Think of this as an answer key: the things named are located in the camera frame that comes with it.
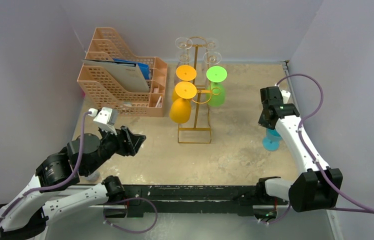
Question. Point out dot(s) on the green plastic goblet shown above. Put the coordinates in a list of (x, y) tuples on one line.
[(216, 75)]

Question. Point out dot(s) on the blue plastic goblet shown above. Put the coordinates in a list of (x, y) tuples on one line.
[(271, 141)]

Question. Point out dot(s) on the grey paper folder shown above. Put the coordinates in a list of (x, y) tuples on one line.
[(132, 76)]

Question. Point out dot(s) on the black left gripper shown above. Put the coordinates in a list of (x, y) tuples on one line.
[(135, 140)]

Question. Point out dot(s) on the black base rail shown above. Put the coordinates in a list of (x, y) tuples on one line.
[(241, 200)]

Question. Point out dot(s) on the small clear plastic cup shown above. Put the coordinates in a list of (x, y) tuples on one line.
[(93, 177)]

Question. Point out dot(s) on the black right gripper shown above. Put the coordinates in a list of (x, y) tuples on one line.
[(267, 118)]

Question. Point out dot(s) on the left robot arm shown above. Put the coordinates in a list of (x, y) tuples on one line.
[(34, 208)]

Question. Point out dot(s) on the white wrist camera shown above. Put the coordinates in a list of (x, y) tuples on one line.
[(286, 95), (104, 118)]

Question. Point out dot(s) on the gold wire wine glass rack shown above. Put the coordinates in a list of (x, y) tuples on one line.
[(198, 100)]

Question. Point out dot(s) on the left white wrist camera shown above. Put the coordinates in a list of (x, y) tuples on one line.
[(104, 118)]

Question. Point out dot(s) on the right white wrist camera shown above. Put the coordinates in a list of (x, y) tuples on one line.
[(286, 95)]

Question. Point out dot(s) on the yellow plastic goblet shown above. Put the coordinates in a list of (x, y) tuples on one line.
[(184, 73), (181, 108)]

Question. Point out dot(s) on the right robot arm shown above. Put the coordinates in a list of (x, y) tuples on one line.
[(314, 187)]

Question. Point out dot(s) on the peach plastic file organizer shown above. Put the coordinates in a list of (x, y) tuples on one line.
[(104, 91)]

